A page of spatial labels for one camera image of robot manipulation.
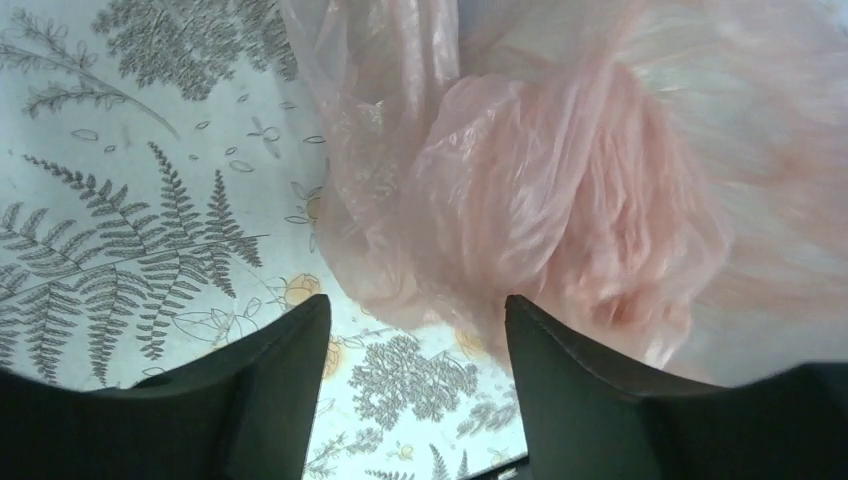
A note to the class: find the pink plastic trash bag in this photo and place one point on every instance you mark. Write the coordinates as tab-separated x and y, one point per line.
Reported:
667	177

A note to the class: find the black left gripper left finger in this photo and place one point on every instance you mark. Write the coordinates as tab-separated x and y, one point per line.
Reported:
244	411

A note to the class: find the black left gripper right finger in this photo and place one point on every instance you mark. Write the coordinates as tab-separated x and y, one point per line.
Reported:
591	412

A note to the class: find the floral tablecloth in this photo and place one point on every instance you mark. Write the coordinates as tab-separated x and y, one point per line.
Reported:
161	173

